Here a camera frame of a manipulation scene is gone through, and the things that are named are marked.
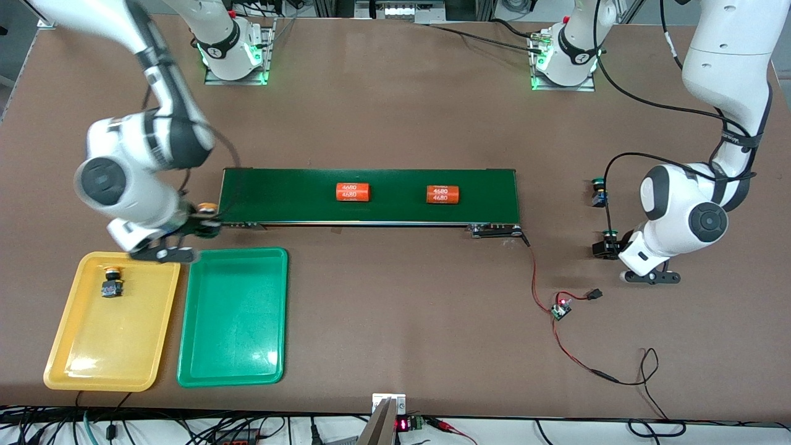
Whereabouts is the red black power cable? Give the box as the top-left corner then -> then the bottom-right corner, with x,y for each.
552,318 -> 687,437

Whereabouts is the yellow plastic tray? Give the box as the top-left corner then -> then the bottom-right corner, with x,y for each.
43,251 -> 181,392

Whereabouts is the grey metal post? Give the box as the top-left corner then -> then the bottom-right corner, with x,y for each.
357,398 -> 397,445

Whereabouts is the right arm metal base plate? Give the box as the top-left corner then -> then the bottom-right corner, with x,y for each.
204,19 -> 276,86

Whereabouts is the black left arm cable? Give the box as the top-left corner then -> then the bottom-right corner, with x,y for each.
593,0 -> 758,248

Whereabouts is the red clip lead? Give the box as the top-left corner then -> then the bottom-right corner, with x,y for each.
425,417 -> 478,445

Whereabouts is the black connector with red lead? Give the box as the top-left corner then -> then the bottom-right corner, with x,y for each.
556,288 -> 604,303

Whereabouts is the black base cable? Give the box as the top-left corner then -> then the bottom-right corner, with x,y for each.
426,19 -> 544,56

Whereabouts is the silver mounting bracket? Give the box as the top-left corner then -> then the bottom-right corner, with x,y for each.
372,393 -> 407,415

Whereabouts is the green conveyor belt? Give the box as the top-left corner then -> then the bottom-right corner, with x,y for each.
214,167 -> 526,239

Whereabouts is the green plastic tray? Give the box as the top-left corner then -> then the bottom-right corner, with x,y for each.
176,247 -> 289,388

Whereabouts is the yellow push button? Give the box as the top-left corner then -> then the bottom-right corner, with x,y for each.
101,265 -> 124,299
197,202 -> 219,235

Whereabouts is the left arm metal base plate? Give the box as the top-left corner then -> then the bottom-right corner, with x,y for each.
530,31 -> 598,92

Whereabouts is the red black motor wire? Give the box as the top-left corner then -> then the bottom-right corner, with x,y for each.
522,235 -> 557,312

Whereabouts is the silver device with white lights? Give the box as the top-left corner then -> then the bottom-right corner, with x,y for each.
355,0 -> 447,25

